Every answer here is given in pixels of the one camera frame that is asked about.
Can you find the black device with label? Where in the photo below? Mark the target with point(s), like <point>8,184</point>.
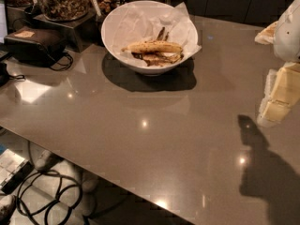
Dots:
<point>36,47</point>

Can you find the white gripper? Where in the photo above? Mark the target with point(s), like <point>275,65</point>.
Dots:
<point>288,35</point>

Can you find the white paper liner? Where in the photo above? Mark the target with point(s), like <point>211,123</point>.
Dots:
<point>150,37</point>

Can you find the white ceramic bowl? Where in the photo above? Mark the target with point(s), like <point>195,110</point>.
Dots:
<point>141,21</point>

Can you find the black metal stand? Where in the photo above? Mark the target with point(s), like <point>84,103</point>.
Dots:
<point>80,34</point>

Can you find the brown banana peel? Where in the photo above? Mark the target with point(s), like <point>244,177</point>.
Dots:
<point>159,58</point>

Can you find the white box on floor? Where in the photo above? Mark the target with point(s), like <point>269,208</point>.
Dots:
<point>13,170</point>

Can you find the spotted yellow banana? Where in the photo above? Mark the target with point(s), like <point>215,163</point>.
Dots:
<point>153,46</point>

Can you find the glass jar of nuts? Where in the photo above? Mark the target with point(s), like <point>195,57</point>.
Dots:
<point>63,10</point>

